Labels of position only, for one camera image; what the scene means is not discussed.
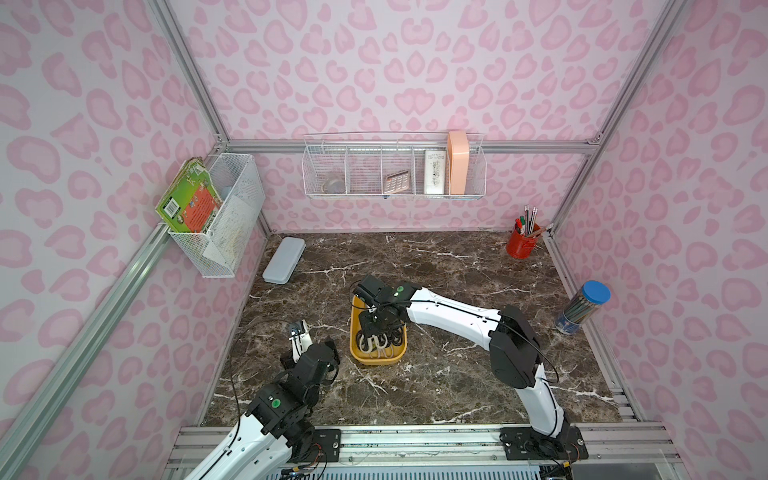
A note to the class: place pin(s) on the white mesh side basket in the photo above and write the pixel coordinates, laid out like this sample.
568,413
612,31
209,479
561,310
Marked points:
232,173

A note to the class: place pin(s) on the white wire wall shelf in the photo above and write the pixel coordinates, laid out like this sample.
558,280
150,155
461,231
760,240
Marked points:
365,158

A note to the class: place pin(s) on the grey pencil case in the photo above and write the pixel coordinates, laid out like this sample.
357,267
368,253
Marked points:
284,261

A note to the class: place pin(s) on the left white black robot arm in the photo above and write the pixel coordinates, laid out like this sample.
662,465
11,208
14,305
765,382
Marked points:
275,433

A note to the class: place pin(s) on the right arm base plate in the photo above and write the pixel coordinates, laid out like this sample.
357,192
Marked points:
523,443

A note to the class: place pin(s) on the white paper in basket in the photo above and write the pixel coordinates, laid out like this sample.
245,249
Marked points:
230,232

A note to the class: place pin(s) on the pens in cup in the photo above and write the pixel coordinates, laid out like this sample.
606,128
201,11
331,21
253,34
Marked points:
525,224

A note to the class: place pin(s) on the tape roll on shelf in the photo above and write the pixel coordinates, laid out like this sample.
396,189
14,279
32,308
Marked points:
334,184

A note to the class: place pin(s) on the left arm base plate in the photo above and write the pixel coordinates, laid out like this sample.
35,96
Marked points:
324,443

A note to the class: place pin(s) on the white box on shelf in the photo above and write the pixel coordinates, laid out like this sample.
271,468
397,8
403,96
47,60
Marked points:
434,172

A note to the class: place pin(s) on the small calculator on shelf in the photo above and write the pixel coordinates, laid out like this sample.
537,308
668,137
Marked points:
397,183

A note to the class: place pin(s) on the cream handled scissors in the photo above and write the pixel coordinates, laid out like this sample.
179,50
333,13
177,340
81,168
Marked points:
378,342

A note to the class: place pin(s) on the pink case on shelf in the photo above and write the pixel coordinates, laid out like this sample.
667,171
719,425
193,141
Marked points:
458,152

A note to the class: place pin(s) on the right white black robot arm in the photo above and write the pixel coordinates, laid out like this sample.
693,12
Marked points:
516,358

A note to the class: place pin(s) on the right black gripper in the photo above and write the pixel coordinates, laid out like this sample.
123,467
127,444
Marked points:
381,318

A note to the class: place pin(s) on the red pen cup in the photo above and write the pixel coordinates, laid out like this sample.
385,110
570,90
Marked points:
520,246

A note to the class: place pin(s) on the blue lid pencil tube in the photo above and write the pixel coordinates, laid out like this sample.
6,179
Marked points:
591,296

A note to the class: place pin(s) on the small grey black scissors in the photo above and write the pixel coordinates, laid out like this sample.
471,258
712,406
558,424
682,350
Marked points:
363,343

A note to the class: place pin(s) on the yellow plastic storage box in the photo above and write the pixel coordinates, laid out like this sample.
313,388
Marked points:
375,358

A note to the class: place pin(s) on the green red book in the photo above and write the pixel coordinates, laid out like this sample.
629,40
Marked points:
191,202

